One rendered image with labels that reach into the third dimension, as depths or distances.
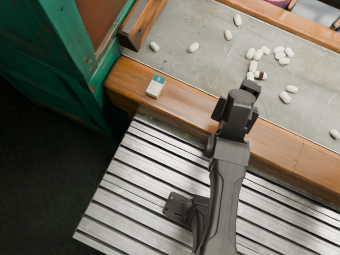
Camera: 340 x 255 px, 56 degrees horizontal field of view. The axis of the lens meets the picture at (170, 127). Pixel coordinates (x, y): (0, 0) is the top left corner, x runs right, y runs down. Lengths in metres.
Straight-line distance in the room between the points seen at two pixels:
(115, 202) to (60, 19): 0.54
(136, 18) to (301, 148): 0.57
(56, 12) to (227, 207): 0.45
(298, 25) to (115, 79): 0.58
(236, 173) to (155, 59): 0.50
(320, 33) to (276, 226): 0.59
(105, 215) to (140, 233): 0.11
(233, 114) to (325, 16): 0.71
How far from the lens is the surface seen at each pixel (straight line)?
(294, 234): 1.02
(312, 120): 1.01
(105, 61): 0.90
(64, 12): 0.64
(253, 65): 0.99
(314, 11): 1.27
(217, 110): 0.79
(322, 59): 1.10
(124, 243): 0.95
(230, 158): 0.62
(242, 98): 0.66
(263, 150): 0.91
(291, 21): 1.10
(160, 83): 0.90
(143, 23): 0.93
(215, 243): 0.55
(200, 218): 0.74
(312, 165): 0.95
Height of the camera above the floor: 1.61
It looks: 75 degrees down
